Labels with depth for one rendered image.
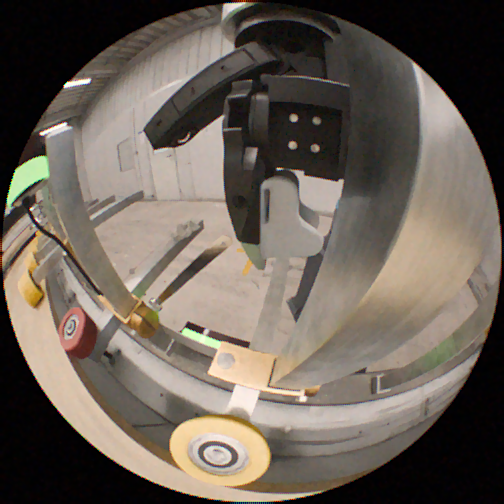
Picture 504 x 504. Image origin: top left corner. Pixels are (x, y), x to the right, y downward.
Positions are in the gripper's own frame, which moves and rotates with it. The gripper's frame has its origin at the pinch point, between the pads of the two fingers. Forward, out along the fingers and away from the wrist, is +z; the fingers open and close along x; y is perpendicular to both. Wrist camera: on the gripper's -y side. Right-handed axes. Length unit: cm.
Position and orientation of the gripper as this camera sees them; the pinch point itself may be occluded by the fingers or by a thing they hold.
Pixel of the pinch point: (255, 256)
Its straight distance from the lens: 15.3
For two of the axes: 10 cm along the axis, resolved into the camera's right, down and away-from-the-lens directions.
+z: 0.0, 7.9, 6.1
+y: 9.6, 1.7, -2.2
